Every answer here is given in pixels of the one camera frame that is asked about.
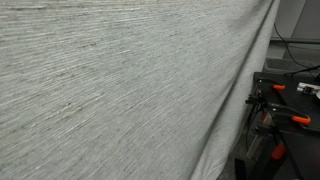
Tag grey woven curtain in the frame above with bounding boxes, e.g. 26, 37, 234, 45
0, 0, 280, 180

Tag grey plastic bin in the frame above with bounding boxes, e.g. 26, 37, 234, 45
263, 58, 315, 74

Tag black work table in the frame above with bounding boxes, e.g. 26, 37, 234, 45
235, 72, 320, 180

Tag white item on table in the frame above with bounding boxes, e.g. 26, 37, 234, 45
297, 82, 320, 95

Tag upper orange-handled clamp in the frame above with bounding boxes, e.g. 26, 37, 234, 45
257, 78, 286, 90

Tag orange-handled clamp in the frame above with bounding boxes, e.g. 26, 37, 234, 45
265, 103, 311, 125
257, 78, 286, 90

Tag metal wall rail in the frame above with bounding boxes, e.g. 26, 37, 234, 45
270, 37, 320, 45

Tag lower orange-handled clamp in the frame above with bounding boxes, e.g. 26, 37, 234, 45
265, 103, 311, 125

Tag black hanging cable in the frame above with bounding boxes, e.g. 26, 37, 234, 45
273, 22, 320, 72

